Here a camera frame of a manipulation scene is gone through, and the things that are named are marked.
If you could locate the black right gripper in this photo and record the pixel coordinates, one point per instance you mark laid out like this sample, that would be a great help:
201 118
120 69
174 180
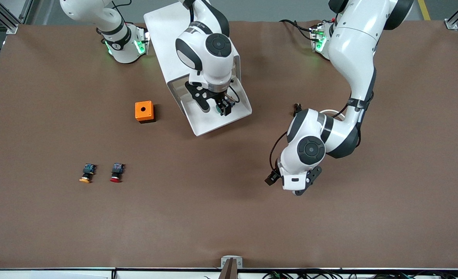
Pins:
222 97

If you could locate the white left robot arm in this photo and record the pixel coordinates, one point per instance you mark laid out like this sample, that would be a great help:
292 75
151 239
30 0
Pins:
352 50

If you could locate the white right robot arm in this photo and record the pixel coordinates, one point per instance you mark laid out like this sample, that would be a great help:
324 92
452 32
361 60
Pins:
213 66

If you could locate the orange button box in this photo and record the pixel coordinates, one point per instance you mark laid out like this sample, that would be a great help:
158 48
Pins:
143 110

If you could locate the white drawer cabinet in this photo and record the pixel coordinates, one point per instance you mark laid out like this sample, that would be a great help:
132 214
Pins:
163 38

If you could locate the red push button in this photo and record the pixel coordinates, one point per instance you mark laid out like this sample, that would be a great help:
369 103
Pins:
117 169

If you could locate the yellow push button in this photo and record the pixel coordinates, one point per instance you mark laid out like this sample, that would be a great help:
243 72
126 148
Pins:
89 169

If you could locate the black white-faced switch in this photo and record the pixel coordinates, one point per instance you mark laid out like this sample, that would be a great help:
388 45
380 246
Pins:
297 107

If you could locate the white curved bracket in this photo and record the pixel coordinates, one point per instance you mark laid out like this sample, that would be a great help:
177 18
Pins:
334 111

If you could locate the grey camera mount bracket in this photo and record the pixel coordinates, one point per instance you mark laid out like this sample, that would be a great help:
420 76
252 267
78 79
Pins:
231 267

